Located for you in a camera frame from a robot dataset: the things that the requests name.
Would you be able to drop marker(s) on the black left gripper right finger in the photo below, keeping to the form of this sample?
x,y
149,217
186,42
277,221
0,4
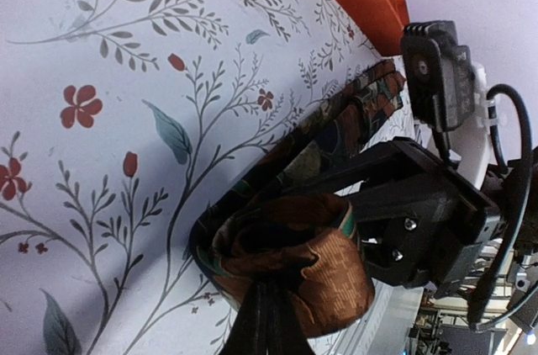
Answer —
x,y
284,334

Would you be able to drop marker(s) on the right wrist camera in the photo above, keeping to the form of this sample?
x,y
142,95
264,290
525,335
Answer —
x,y
441,79

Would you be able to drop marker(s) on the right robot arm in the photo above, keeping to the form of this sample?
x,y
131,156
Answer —
x,y
478,285

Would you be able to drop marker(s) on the green brown patterned tie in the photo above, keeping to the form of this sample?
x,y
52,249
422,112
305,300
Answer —
x,y
309,241

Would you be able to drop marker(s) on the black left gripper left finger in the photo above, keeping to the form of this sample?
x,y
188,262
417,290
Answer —
x,y
246,334

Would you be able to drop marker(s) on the floral table mat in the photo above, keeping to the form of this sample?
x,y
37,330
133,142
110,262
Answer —
x,y
121,122

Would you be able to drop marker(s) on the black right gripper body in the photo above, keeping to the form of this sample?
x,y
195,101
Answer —
x,y
421,221

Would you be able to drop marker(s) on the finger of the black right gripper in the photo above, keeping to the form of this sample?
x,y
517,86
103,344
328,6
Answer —
x,y
378,170

